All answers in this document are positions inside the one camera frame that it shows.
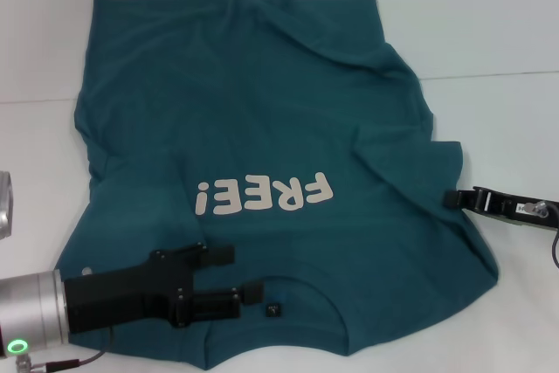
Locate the teal T-shirt with FREE print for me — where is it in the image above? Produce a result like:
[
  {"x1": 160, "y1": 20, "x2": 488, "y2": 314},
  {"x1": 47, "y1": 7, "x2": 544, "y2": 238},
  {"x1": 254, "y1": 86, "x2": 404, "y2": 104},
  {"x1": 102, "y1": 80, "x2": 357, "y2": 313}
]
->
[{"x1": 33, "y1": 0, "x2": 501, "y2": 370}]

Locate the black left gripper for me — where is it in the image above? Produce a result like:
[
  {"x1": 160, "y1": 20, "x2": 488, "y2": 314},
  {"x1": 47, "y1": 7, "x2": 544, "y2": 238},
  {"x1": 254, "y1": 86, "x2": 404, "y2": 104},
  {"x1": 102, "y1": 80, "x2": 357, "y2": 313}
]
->
[{"x1": 63, "y1": 242, "x2": 265, "y2": 334}]

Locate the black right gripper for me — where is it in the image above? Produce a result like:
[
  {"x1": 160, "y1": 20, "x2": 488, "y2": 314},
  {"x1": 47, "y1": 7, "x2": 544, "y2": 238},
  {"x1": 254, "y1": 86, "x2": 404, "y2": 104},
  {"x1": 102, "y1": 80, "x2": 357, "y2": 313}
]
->
[{"x1": 443, "y1": 187, "x2": 559, "y2": 228}]

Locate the left wrist connector cable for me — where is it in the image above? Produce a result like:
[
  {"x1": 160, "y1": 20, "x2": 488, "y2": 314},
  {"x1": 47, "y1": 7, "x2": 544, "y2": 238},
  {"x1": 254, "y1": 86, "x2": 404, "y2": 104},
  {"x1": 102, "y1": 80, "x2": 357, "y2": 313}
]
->
[{"x1": 15, "y1": 324, "x2": 117, "y2": 369}]

